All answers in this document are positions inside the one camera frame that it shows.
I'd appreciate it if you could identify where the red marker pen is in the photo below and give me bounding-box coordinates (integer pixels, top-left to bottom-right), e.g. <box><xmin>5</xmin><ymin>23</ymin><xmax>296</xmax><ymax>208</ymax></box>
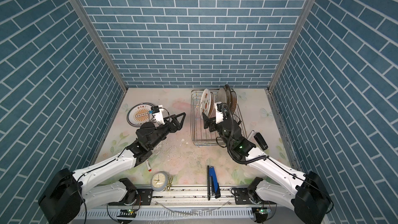
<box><xmin>145</xmin><ymin>160</ymin><xmax>152</xmax><ymax>172</ymax></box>

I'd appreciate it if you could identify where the orange sunburst plate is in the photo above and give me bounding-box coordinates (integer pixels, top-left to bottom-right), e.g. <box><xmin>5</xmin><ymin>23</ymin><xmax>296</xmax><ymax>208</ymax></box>
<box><xmin>126</xmin><ymin>103</ymin><xmax>155</xmax><ymax>128</ymax></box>
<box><xmin>208</xmin><ymin>92</ymin><xmax>215</xmax><ymax>118</ymax></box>

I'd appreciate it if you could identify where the black remote on table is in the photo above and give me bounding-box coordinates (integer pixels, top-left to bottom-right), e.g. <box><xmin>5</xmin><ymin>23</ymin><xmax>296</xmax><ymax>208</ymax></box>
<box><xmin>254</xmin><ymin>132</ymin><xmax>268</xmax><ymax>150</ymax></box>

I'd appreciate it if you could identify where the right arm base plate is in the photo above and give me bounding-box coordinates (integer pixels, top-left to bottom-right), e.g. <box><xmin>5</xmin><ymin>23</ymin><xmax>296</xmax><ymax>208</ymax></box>
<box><xmin>230</xmin><ymin>187</ymin><xmax>265</xmax><ymax>205</ymax></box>

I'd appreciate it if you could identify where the brown patterned plate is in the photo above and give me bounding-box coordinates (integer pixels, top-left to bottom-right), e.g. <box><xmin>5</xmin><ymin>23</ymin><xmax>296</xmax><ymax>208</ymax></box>
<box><xmin>231</xmin><ymin>90</ymin><xmax>238</xmax><ymax>114</ymax></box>

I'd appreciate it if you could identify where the black plate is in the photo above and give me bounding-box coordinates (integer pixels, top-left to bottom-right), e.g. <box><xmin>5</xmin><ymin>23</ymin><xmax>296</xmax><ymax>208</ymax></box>
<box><xmin>223</xmin><ymin>84</ymin><xmax>232</xmax><ymax>109</ymax></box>

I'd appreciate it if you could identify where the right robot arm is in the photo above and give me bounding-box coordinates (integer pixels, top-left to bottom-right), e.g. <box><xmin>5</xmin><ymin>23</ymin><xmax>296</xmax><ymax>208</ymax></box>
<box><xmin>203</xmin><ymin>115</ymin><xmax>334</xmax><ymax>224</ymax></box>

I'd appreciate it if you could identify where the grey plate in rack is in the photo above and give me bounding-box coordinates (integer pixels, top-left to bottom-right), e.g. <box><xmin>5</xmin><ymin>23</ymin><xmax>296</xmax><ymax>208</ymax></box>
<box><xmin>217</xmin><ymin>88</ymin><xmax>228</xmax><ymax>103</ymax></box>

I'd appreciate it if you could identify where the metal wire dish rack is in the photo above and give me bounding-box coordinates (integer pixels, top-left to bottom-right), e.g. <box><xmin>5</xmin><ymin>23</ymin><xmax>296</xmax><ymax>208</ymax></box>
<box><xmin>191</xmin><ymin>89</ymin><xmax>248</xmax><ymax>147</ymax></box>

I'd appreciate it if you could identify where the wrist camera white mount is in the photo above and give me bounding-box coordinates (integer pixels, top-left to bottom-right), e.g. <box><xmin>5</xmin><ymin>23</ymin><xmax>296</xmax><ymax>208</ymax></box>
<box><xmin>151</xmin><ymin>105</ymin><xmax>165</xmax><ymax>125</ymax></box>
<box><xmin>214</xmin><ymin>102</ymin><xmax>223</xmax><ymax>124</ymax></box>

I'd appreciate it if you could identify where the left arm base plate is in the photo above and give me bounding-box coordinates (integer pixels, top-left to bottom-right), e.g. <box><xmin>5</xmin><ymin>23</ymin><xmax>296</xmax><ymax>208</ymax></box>
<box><xmin>109</xmin><ymin>188</ymin><xmax>153</xmax><ymax>206</ymax></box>

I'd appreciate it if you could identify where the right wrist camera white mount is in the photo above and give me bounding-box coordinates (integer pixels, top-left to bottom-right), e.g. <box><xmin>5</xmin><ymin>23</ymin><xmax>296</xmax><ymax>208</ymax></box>
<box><xmin>214</xmin><ymin>102</ymin><xmax>223</xmax><ymax>124</ymax></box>

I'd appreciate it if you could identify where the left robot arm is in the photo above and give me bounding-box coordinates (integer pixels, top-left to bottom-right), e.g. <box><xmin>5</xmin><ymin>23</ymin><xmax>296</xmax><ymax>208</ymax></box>
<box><xmin>38</xmin><ymin>113</ymin><xmax>186</xmax><ymax>224</ymax></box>

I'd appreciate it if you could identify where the white perforated cable duct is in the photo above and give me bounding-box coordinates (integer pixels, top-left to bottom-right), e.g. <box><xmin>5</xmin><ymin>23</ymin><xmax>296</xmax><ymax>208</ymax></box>
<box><xmin>75</xmin><ymin>207</ymin><xmax>254</xmax><ymax>220</ymax></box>

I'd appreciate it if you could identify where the small grey clock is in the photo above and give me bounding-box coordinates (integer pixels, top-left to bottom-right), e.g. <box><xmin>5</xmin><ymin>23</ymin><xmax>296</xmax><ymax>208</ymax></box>
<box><xmin>150</xmin><ymin>172</ymin><xmax>169</xmax><ymax>192</ymax></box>

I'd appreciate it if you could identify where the aluminium front rail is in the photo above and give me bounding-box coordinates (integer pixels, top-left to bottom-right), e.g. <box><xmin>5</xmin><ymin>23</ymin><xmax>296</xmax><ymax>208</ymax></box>
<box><xmin>68</xmin><ymin>185</ymin><xmax>324</xmax><ymax>209</ymax></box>

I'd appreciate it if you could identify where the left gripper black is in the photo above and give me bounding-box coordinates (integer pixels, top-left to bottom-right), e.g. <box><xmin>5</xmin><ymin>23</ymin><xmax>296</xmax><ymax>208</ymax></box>
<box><xmin>148</xmin><ymin>113</ymin><xmax>186</xmax><ymax>151</ymax></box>

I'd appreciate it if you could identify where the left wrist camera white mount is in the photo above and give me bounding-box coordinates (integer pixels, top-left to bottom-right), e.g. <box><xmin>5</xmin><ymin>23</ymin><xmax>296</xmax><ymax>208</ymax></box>
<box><xmin>151</xmin><ymin>105</ymin><xmax>165</xmax><ymax>125</ymax></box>

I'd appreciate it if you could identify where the watermelon pattern plate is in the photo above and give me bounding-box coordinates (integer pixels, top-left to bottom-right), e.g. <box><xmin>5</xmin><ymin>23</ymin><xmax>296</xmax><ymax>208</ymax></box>
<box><xmin>200</xmin><ymin>89</ymin><xmax>211</xmax><ymax>117</ymax></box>

